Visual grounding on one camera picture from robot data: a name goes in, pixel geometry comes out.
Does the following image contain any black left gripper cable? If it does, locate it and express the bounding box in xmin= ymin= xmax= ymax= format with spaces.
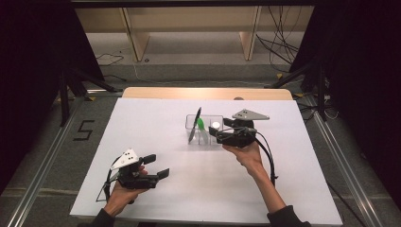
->
xmin=95 ymin=156 xmax=122 ymax=202

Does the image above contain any aluminium floor rail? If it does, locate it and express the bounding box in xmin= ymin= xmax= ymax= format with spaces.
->
xmin=6 ymin=96 xmax=84 ymax=227
xmin=304 ymin=94 xmax=386 ymax=227

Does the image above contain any black curtain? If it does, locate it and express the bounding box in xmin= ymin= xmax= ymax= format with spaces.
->
xmin=288 ymin=0 xmax=401 ymax=211
xmin=0 ymin=0 xmax=106 ymax=193

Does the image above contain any thin black floor cable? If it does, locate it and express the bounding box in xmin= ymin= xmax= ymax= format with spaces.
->
xmin=96 ymin=52 xmax=126 ymax=68

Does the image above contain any light wooden table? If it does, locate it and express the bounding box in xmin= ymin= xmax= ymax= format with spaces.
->
xmin=121 ymin=87 xmax=294 ymax=101

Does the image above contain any light wooden desk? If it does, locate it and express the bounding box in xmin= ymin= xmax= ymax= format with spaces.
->
xmin=75 ymin=6 xmax=316 ymax=62

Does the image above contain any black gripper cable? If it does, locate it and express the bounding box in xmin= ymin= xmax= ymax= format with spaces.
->
xmin=217 ymin=126 xmax=279 ymax=187
xmin=95 ymin=156 xmax=122 ymax=202

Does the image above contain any black tripod stand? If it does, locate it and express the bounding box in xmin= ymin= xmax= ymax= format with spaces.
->
xmin=50 ymin=67 xmax=124 ymax=128
xmin=264 ymin=60 xmax=330 ymax=122

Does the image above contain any person's right hand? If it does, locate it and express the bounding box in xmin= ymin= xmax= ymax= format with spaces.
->
xmin=221 ymin=141 xmax=270 ymax=180

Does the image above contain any black pen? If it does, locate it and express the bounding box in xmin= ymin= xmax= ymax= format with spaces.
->
xmin=187 ymin=106 xmax=202 ymax=145

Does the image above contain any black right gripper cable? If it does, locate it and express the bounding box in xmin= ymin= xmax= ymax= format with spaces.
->
xmin=217 ymin=126 xmax=279 ymax=187

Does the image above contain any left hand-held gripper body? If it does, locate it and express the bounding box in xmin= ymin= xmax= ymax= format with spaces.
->
xmin=110 ymin=148 xmax=160 ymax=190

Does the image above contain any person's left hand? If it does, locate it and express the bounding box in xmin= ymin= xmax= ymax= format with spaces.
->
xmin=103 ymin=165 xmax=149 ymax=218

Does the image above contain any clear plastic organizer box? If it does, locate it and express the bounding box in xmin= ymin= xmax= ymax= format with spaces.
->
xmin=184 ymin=113 xmax=225 ymax=147

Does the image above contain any green highlighter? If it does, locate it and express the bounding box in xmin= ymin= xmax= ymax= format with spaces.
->
xmin=196 ymin=117 xmax=210 ymax=146

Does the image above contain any bundle of black floor cables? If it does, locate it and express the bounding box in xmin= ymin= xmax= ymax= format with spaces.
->
xmin=254 ymin=6 xmax=305 ymax=74

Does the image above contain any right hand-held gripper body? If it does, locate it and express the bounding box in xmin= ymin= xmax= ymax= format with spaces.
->
xmin=217 ymin=109 xmax=270 ymax=149

